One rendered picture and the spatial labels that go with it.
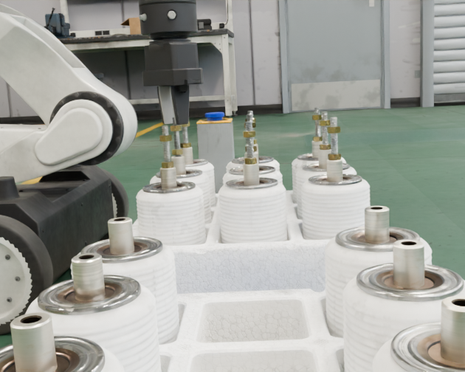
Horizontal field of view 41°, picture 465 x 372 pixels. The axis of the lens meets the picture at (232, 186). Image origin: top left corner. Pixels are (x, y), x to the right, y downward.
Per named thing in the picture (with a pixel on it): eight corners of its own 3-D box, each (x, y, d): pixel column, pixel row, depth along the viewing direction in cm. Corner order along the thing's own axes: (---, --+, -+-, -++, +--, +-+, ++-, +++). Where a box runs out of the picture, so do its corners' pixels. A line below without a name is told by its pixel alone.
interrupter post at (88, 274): (70, 305, 46) (65, 262, 45) (79, 294, 48) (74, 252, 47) (102, 304, 46) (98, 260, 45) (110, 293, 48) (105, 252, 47)
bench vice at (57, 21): (56, 41, 545) (53, 12, 540) (76, 40, 543) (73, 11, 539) (38, 39, 505) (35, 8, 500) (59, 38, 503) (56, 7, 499)
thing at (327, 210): (341, 286, 98) (338, 173, 95) (385, 303, 90) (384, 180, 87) (291, 300, 93) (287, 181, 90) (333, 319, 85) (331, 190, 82)
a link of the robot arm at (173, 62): (220, 82, 96) (215, 2, 94) (167, 85, 91) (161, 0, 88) (175, 83, 106) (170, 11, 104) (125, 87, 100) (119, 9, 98)
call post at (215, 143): (205, 272, 131) (195, 124, 125) (207, 263, 137) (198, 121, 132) (239, 271, 130) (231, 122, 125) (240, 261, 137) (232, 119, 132)
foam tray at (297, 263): (119, 378, 87) (108, 253, 84) (161, 284, 125) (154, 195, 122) (403, 369, 85) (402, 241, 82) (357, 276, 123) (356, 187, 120)
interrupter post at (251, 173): (253, 184, 91) (252, 162, 90) (263, 186, 89) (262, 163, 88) (240, 187, 89) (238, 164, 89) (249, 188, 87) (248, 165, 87)
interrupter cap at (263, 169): (274, 176, 96) (273, 172, 96) (225, 178, 97) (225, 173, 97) (277, 168, 104) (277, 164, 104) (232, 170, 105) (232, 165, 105)
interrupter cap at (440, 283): (366, 308, 42) (365, 297, 42) (348, 272, 50) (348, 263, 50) (479, 303, 42) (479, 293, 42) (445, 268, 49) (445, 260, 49)
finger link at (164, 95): (178, 122, 102) (176, 84, 101) (162, 124, 100) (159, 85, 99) (173, 122, 103) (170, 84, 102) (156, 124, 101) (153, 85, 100)
